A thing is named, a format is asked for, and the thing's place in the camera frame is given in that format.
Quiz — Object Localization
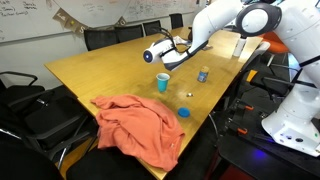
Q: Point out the blue plastic cup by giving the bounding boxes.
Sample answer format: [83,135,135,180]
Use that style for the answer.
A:
[155,72,171,93]

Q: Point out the blue round jar lid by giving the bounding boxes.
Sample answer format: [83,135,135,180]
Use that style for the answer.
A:
[177,106,191,119]

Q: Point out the peanut butter jar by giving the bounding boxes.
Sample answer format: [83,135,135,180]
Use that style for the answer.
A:
[197,65,211,84]

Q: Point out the salmon orange cloth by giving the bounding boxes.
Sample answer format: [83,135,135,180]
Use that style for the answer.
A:
[90,94,186,173]

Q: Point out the colourful magazine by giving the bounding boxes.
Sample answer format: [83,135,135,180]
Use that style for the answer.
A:
[173,35,191,46]

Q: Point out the black office chair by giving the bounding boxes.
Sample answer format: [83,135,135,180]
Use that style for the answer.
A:
[168,12,184,29]
[0,89,98,168]
[0,71,46,112]
[114,23,144,43]
[142,19,163,36]
[0,139,64,180]
[83,29,119,52]

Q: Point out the dark brown object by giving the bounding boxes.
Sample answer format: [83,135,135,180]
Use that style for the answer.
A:
[187,26,195,41]

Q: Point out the white bottle black cap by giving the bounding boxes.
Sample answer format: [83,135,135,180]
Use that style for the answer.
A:
[233,37,248,58]

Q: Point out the brown paper bunting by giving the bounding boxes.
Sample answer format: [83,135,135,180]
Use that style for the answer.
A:
[51,6,129,35]

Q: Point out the black robot mounting cart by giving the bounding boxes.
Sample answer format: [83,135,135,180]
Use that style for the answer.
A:
[213,99,320,180]

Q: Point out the orange chair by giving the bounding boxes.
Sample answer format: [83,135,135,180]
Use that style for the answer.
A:
[259,31,290,55]

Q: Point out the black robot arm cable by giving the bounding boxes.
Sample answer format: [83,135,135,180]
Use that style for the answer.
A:
[153,27,193,56]

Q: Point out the orange handled clamp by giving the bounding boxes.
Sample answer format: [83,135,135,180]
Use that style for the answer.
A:
[233,103,255,113]
[236,126,250,136]

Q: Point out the wall whiteboard with writing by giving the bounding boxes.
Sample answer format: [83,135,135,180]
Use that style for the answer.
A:
[0,0,208,44]

